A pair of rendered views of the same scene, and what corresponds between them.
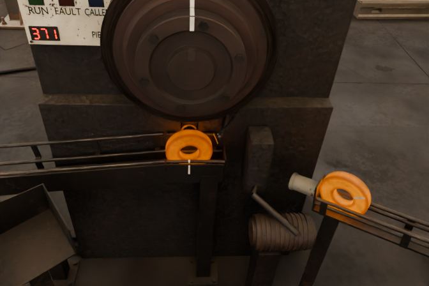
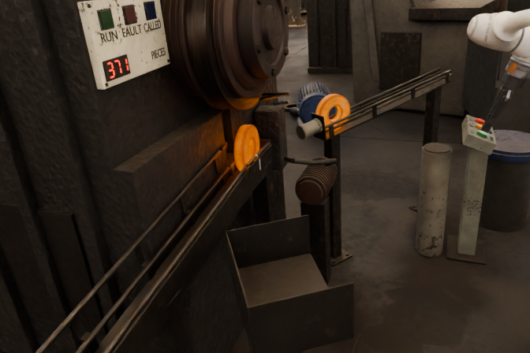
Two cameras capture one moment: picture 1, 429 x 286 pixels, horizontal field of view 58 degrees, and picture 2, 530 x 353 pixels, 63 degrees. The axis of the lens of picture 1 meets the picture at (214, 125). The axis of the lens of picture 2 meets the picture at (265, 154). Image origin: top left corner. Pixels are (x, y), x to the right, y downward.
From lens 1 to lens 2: 1.28 m
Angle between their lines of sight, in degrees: 54
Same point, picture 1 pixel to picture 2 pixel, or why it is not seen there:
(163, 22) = not seen: outside the picture
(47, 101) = (136, 165)
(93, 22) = (151, 39)
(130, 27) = (229, 4)
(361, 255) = not seen: hidden behind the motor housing
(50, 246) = (289, 272)
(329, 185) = (325, 111)
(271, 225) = (317, 171)
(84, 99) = (157, 147)
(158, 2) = not seen: outside the picture
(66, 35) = (133, 64)
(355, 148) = not seen: hidden behind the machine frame
